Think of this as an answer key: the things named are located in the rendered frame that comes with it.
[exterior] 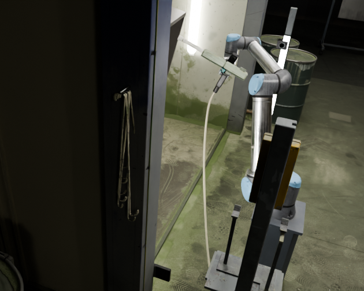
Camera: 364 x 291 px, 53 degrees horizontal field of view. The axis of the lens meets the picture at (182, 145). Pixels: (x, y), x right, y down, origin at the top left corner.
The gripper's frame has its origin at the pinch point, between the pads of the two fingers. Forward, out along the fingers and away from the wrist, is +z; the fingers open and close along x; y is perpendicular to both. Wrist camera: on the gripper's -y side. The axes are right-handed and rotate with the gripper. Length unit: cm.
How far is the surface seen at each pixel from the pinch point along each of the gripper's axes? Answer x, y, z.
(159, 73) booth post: 27, -18, 99
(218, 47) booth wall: 9, 40, -183
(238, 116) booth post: -54, 97, -179
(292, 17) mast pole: -27, -35, -92
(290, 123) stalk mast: -16, -35, 121
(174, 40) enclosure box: 39.9, 8.9, -25.8
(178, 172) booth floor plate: -18, 135, -71
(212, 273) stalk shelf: -36, 48, 106
